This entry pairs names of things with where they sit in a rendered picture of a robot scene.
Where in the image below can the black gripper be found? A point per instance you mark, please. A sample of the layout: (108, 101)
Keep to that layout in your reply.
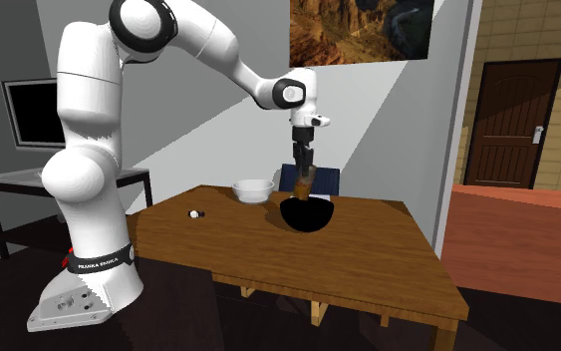
(303, 136)

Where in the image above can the brown translucent bottle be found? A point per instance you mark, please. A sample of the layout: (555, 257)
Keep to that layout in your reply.
(303, 187)

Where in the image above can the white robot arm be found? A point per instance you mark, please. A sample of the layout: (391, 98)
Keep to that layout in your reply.
(85, 121)

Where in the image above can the blue chair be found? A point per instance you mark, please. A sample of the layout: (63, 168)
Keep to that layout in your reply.
(327, 181)

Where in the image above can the white bowl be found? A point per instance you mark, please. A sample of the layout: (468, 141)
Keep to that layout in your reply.
(253, 190)

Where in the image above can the black bowl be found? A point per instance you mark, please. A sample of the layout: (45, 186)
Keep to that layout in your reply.
(307, 216)

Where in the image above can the wooden table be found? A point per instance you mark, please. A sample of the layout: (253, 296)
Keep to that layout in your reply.
(338, 262)

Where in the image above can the small white and black object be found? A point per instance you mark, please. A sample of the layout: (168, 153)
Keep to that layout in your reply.
(195, 214)

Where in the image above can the dark brown door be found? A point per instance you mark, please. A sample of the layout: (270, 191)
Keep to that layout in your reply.
(508, 126)

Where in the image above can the dark robot stand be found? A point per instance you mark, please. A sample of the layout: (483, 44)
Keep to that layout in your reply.
(163, 316)

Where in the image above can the black screen monitor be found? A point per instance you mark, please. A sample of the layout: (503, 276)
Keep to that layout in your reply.
(34, 114)

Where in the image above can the dark desk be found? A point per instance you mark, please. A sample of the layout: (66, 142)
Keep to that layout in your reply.
(3, 182)

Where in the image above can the canyon wall picture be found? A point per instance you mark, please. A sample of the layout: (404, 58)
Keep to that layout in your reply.
(357, 31)

